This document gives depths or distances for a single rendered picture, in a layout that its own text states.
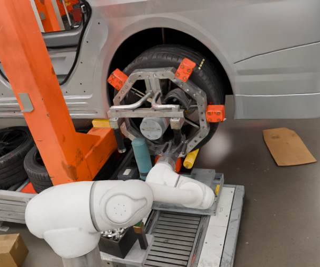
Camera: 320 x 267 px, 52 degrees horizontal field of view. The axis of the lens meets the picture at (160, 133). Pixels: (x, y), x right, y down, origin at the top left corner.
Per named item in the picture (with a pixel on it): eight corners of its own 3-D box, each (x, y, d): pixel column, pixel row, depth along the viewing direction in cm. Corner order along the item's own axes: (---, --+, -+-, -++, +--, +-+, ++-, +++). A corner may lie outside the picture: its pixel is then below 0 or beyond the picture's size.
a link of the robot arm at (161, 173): (150, 175, 149) (177, 186, 147) (137, 198, 137) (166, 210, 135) (154, 158, 143) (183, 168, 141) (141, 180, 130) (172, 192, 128)
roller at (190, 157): (202, 144, 222) (201, 137, 219) (192, 171, 198) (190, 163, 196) (194, 144, 224) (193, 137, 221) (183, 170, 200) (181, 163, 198)
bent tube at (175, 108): (188, 95, 174) (185, 76, 169) (178, 112, 159) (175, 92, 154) (157, 96, 181) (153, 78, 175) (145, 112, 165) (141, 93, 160)
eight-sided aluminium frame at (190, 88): (213, 151, 196) (203, 64, 169) (211, 158, 190) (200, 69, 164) (131, 148, 215) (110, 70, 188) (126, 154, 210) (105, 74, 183)
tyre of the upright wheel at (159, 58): (115, 106, 233) (195, 152, 232) (99, 122, 214) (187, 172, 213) (149, 22, 193) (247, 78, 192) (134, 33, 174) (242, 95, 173)
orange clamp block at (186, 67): (188, 77, 177) (196, 63, 171) (185, 82, 170) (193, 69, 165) (177, 70, 177) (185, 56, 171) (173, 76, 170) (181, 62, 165)
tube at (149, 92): (153, 96, 181) (150, 78, 176) (141, 112, 166) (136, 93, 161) (125, 97, 188) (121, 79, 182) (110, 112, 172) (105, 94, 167)
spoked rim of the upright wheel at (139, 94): (127, 103, 228) (190, 139, 227) (114, 119, 209) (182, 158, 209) (155, 40, 197) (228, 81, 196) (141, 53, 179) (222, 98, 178)
